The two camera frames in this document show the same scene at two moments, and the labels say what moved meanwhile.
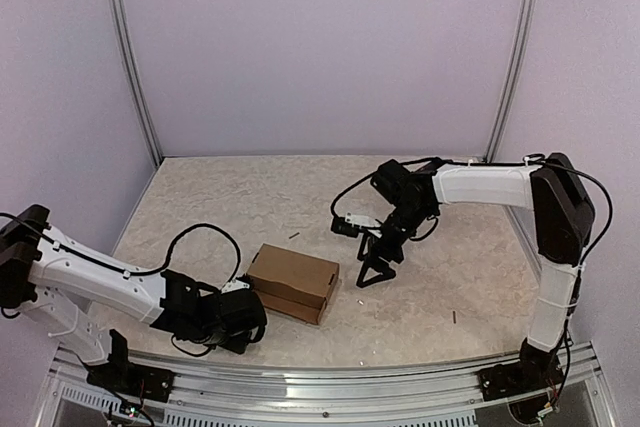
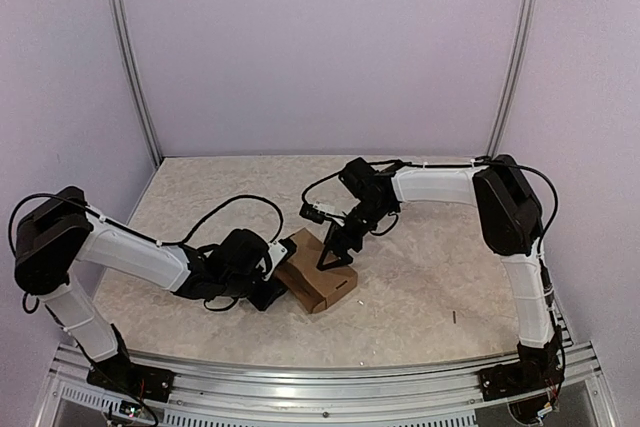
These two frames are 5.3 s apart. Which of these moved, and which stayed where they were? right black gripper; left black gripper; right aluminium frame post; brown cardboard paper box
Moved: brown cardboard paper box; left black gripper; right black gripper
Stayed: right aluminium frame post
